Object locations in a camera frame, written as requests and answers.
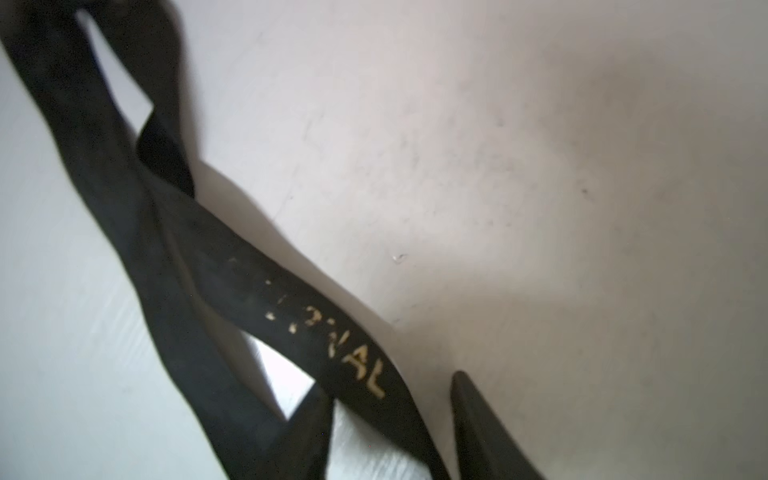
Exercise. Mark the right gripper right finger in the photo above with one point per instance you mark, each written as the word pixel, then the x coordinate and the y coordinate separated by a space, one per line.
pixel 484 448

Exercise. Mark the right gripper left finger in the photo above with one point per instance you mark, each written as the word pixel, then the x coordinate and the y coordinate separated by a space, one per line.
pixel 301 451

